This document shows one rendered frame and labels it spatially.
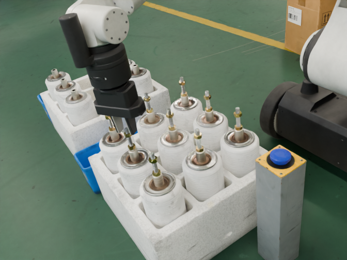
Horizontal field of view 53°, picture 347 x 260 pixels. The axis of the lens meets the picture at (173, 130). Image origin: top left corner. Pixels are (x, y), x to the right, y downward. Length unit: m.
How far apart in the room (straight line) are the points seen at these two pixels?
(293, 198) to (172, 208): 0.26
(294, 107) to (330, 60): 0.32
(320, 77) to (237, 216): 0.39
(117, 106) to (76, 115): 0.47
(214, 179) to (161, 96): 0.55
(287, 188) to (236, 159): 0.19
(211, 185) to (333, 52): 0.39
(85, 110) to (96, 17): 0.59
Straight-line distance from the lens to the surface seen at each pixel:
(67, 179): 1.30
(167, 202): 0.76
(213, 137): 0.93
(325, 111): 1.09
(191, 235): 0.83
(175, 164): 0.90
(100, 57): 0.69
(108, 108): 0.76
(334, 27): 0.86
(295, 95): 1.12
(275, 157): 0.70
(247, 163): 0.87
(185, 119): 1.01
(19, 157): 1.52
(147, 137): 0.97
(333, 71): 0.83
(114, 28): 0.66
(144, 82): 1.26
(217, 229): 0.88
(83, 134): 1.20
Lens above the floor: 0.79
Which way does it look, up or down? 35 degrees down
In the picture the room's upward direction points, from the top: 11 degrees counter-clockwise
